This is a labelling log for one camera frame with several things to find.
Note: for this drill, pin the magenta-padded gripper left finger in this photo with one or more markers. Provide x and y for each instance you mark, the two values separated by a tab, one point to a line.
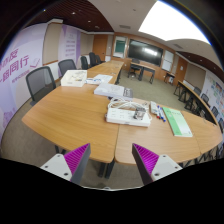
76	159

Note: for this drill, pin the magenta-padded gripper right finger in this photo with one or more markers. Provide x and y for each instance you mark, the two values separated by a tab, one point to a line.
146	159

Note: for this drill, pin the green booklet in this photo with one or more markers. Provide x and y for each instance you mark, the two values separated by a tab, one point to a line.
177	122

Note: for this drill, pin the red whiteboard marker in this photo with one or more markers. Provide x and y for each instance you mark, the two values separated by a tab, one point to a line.
158	112

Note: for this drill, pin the white power strip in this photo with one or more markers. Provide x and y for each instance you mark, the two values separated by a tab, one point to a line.
120	116

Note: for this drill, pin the white remote control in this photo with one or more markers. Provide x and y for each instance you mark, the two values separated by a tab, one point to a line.
154	108

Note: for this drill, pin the long wooden conference table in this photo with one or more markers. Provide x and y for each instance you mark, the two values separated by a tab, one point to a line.
193	98

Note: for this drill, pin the white book with maroon spine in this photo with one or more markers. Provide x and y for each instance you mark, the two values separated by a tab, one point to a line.
110	90

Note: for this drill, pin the clear plastic packet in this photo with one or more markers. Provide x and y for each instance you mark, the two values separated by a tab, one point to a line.
90	81

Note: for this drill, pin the white cardboard box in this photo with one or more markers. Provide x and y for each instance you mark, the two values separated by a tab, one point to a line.
74	78

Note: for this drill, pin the row of black office chairs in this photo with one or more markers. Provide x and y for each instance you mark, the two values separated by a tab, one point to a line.
206	100
91	59

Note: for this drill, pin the white paper sheets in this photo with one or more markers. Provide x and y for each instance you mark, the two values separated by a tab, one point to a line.
102	78

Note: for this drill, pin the black mesh office chair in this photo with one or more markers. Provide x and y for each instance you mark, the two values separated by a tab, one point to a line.
66	66
39	81

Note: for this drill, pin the small wooden side table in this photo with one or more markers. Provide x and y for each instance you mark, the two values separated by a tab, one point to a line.
169	74

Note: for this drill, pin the wooden desk with dark legs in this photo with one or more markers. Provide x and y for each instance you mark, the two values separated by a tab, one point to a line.
144	67

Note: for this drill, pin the black swivel desk chair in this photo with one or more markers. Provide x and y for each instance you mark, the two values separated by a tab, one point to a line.
135	65

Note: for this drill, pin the large bright ceiling light panel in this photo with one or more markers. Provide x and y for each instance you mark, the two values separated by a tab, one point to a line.
170	21

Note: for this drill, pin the white wall whiteboard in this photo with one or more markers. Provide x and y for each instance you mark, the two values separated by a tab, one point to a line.
167	60

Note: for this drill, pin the large black wall screen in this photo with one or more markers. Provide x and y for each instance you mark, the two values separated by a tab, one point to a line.
145	52

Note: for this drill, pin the green wall board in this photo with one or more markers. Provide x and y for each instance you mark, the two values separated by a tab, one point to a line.
119	46

